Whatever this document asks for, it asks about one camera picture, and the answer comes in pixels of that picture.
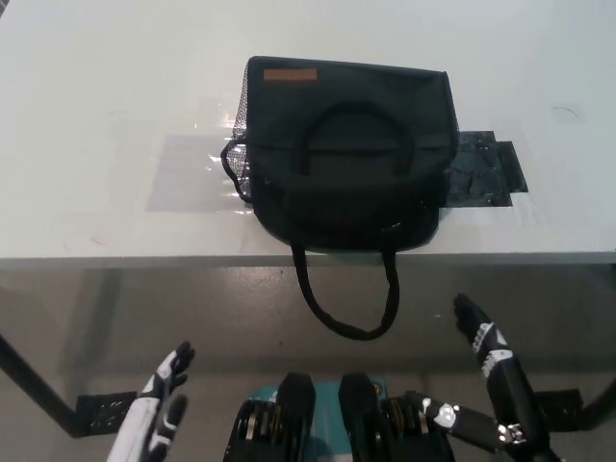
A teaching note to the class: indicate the black tape patch on table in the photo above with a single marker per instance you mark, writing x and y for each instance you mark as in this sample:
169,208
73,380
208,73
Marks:
481,178

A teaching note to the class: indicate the black soft travel bag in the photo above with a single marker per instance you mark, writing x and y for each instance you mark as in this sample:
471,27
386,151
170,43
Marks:
356,192

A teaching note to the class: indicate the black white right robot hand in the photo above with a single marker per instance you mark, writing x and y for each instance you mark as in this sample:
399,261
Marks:
510,385

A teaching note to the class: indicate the black floor tape patch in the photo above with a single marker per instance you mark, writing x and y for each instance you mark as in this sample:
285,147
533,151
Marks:
558,404
106,409

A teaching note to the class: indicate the black table leg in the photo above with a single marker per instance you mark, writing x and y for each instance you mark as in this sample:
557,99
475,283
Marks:
601,404
38,390

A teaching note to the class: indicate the small clear tape piece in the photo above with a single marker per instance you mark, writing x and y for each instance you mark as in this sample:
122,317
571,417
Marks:
216,111

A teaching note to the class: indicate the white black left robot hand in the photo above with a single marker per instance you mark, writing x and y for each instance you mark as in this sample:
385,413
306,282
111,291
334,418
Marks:
144,414

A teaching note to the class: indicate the black teal robot torso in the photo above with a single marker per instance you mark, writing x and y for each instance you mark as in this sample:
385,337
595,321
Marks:
293,423

